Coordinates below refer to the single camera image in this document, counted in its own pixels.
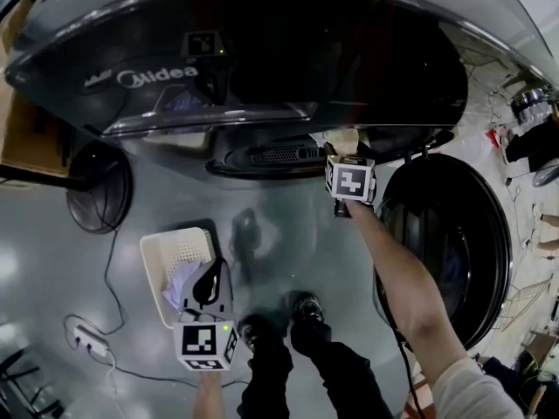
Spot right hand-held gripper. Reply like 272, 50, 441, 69
325, 155, 377, 218

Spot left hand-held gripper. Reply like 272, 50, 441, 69
173, 258, 240, 373

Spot lilac clothes piece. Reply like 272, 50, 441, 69
161, 259, 206, 312

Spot beige clothes piece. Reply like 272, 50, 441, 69
322, 128, 372, 159

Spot cream plastic laundry basket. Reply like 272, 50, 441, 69
139, 227, 217, 330

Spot black washing machine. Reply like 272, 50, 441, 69
3, 0, 556, 182

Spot person's left forearm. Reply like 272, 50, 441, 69
191, 368, 226, 419

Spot person's right forearm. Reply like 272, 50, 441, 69
347, 201, 471, 386

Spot person's left black shoe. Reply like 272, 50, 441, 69
238, 314, 268, 349

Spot person's black trousers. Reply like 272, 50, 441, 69
238, 316, 394, 419

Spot white power strip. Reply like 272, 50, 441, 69
72, 325, 110, 359

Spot person's light grey shirt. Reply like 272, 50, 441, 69
430, 355, 525, 419

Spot thin black power cable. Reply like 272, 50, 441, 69
115, 364, 252, 386

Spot black fan cable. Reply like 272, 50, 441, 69
63, 229, 128, 338

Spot white power strip cable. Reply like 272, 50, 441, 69
104, 354, 120, 402

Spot black pedestal fan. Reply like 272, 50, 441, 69
0, 140, 135, 235

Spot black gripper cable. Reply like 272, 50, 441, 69
374, 268, 428, 419

